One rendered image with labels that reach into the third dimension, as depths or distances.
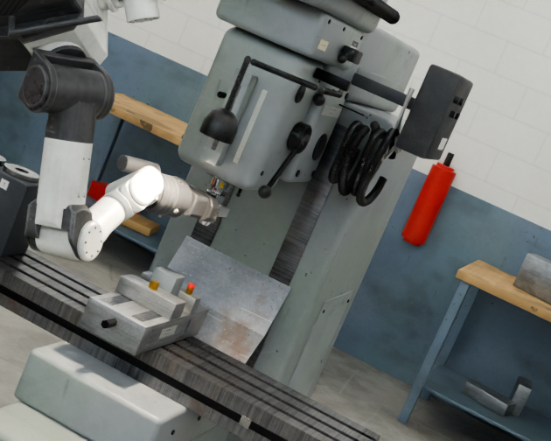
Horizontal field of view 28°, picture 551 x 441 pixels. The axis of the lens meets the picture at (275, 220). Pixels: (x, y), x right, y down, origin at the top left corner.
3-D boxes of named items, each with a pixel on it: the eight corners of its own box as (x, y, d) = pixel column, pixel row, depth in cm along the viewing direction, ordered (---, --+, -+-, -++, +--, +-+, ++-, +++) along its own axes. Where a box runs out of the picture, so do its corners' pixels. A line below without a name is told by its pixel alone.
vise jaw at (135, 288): (170, 320, 244) (176, 304, 244) (114, 290, 248) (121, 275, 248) (180, 317, 250) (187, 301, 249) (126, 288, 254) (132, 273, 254)
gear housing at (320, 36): (310, 59, 228) (330, 13, 226) (211, 15, 235) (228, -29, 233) (351, 73, 260) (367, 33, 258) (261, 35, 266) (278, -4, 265)
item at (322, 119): (289, 185, 254) (334, 81, 250) (200, 143, 261) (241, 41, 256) (312, 185, 272) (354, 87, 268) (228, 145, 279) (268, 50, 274)
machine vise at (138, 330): (135, 356, 234) (153, 310, 232) (77, 325, 238) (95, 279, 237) (198, 334, 267) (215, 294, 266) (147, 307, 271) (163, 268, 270)
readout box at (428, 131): (428, 162, 254) (466, 77, 250) (394, 146, 256) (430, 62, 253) (443, 163, 273) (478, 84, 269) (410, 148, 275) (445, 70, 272)
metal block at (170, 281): (166, 302, 251) (176, 278, 250) (144, 290, 253) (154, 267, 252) (176, 299, 256) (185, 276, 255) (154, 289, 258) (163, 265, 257)
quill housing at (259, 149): (249, 194, 237) (307, 57, 232) (169, 156, 243) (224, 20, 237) (276, 193, 255) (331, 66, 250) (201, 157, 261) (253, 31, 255)
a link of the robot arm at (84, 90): (49, 139, 198) (59, 64, 197) (23, 134, 205) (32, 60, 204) (102, 144, 207) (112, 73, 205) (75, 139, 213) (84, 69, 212)
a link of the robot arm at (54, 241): (131, 230, 225) (80, 280, 210) (89, 221, 228) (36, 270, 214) (125, 185, 219) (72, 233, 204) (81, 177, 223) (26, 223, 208)
